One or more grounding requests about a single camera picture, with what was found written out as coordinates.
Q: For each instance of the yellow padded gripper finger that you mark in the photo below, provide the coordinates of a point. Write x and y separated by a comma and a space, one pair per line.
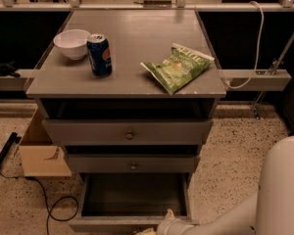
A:
148, 231

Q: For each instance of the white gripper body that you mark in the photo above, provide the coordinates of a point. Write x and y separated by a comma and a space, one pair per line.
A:
171, 225

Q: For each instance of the grey bottom drawer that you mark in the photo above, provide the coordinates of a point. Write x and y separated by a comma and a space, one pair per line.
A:
130, 202

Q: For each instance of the grey drawer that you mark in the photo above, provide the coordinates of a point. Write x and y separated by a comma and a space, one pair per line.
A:
130, 202
126, 164
73, 132

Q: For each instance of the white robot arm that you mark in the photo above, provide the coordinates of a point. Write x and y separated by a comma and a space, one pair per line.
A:
269, 211

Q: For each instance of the grey middle drawer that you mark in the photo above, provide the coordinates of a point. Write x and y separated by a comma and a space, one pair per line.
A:
126, 164

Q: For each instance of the grey top drawer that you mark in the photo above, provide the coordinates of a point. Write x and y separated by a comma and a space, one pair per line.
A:
73, 132

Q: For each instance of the grey wooden drawer cabinet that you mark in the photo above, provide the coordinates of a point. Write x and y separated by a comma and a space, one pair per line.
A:
65, 89

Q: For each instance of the cardboard box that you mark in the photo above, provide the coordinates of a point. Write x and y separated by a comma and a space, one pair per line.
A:
40, 157

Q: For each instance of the green chip bag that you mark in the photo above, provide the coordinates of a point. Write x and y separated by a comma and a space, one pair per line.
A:
180, 68

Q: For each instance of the black bar on floor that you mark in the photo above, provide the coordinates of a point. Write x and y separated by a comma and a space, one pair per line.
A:
14, 138

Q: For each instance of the blue pepsi soda can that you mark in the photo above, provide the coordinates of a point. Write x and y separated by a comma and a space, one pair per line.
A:
99, 54

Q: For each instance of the white ceramic bowl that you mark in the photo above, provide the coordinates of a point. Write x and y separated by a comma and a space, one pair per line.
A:
72, 43

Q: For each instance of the black object on rail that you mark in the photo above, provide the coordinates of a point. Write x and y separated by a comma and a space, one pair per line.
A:
8, 69

